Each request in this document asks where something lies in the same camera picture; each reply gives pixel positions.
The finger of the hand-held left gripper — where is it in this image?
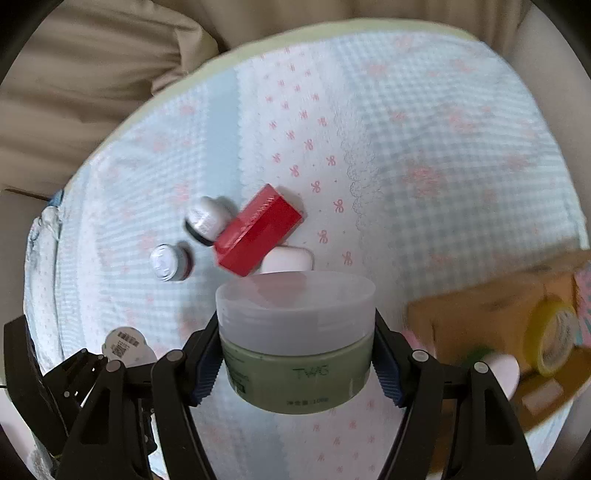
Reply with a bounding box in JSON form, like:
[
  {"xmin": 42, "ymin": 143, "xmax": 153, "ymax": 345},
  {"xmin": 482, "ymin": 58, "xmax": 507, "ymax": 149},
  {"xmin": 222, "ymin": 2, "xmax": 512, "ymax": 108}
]
[{"xmin": 42, "ymin": 348, "xmax": 110, "ymax": 416}]

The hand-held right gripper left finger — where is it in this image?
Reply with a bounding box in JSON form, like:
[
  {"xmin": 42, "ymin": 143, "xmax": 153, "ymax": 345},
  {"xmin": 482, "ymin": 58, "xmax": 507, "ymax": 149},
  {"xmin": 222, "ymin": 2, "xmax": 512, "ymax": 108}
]
[{"xmin": 59, "ymin": 313, "xmax": 224, "ymax": 480}]

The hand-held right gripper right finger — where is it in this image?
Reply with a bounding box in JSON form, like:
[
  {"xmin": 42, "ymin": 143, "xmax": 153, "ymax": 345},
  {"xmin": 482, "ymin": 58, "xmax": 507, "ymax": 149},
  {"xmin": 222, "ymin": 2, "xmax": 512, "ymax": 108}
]
[{"xmin": 369, "ymin": 308, "xmax": 539, "ymax": 480}]

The green cream jar translucent lid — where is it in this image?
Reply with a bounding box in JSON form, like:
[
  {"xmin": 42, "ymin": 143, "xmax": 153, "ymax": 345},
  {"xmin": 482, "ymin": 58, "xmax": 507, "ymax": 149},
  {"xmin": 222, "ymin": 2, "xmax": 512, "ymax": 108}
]
[{"xmin": 215, "ymin": 271, "xmax": 377, "ymax": 414}]

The white round container barcode label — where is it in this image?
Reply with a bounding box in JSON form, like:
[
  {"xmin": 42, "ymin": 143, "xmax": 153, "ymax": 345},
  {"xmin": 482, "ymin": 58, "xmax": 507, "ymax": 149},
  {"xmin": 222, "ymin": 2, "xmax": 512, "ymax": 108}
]
[{"xmin": 100, "ymin": 325, "xmax": 158, "ymax": 368}]

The cardboard box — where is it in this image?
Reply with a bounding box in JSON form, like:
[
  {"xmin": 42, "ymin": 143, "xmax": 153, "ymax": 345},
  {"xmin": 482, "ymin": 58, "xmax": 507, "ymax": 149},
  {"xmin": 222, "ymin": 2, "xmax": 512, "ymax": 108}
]
[{"xmin": 406, "ymin": 250, "xmax": 591, "ymax": 437}]

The small white jar dark base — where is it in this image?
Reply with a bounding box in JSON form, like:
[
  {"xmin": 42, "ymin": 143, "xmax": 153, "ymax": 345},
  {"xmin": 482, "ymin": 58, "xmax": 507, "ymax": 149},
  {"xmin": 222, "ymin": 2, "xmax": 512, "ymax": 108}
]
[
  {"xmin": 150, "ymin": 244, "xmax": 194, "ymax": 282},
  {"xmin": 184, "ymin": 196, "xmax": 236, "ymax": 247}
]

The white rounded case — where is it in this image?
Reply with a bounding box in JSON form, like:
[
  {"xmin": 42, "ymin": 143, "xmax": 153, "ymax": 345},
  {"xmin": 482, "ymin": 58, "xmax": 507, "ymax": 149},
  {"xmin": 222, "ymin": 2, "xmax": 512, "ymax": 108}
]
[{"xmin": 259, "ymin": 246, "xmax": 315, "ymax": 274}]

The red rectangular box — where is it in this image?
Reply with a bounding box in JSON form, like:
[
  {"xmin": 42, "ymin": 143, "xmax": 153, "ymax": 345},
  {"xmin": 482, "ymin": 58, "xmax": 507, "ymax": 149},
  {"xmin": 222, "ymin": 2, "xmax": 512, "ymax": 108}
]
[{"xmin": 213, "ymin": 184, "xmax": 304, "ymax": 278}]

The yellow tape roll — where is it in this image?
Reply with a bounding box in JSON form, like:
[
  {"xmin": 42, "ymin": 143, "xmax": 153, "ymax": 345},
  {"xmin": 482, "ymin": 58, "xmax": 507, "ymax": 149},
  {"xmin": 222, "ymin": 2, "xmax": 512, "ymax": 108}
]
[{"xmin": 524, "ymin": 296, "xmax": 581, "ymax": 378}]

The blue gingham printed blanket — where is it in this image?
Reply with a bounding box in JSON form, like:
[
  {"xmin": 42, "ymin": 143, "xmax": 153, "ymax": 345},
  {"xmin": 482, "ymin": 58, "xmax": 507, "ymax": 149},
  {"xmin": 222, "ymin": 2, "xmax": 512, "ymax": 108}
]
[{"xmin": 22, "ymin": 21, "xmax": 589, "ymax": 480}]

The beige pillow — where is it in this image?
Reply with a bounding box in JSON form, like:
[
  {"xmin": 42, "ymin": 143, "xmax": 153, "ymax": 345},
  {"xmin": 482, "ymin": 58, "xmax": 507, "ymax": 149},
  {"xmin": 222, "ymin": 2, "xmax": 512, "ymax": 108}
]
[{"xmin": 18, "ymin": 0, "xmax": 223, "ymax": 121}]

